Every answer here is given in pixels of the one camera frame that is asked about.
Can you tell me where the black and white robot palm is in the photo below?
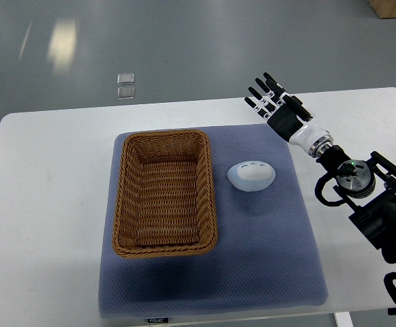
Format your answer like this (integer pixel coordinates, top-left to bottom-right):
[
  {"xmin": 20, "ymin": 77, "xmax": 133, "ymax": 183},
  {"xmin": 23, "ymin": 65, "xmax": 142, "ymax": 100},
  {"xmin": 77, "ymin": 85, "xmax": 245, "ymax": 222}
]
[{"xmin": 244, "ymin": 72, "xmax": 331, "ymax": 152}]

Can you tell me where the blue and white plush toy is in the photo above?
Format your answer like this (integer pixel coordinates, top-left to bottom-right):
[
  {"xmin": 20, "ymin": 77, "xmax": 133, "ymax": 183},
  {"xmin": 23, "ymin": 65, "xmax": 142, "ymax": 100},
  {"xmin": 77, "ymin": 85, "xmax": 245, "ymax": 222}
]
[{"xmin": 227, "ymin": 161, "xmax": 276, "ymax": 192}]

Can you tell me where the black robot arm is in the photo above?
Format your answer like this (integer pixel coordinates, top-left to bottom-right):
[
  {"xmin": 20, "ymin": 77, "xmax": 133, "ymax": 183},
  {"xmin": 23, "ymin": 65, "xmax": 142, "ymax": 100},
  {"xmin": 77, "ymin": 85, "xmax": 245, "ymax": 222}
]
[{"xmin": 245, "ymin": 72, "xmax": 396, "ymax": 264}]

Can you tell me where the brown wicker basket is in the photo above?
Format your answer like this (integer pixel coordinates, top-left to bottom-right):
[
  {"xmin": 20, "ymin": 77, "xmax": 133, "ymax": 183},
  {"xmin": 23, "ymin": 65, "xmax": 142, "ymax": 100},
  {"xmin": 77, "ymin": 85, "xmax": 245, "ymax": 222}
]
[{"xmin": 112, "ymin": 129, "xmax": 218, "ymax": 259}]

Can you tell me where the cardboard box corner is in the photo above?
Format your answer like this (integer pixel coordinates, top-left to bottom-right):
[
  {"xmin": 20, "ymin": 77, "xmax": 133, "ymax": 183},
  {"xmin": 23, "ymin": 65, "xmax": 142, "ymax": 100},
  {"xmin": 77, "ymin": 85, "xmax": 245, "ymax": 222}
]
[{"xmin": 368, "ymin": 0, "xmax": 396, "ymax": 19}]

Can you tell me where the upper metal floor plate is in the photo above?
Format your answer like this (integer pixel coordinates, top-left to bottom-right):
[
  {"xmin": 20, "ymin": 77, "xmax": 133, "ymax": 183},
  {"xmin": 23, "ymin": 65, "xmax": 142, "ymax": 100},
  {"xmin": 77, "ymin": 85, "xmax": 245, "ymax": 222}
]
[{"xmin": 117, "ymin": 73, "xmax": 135, "ymax": 85}]

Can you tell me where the white table leg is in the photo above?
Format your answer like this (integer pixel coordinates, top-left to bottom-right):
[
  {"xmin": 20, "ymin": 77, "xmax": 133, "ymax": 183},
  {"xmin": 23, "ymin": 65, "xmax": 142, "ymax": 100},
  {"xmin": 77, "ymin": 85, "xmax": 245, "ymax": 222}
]
[{"xmin": 333, "ymin": 311, "xmax": 354, "ymax": 327}]

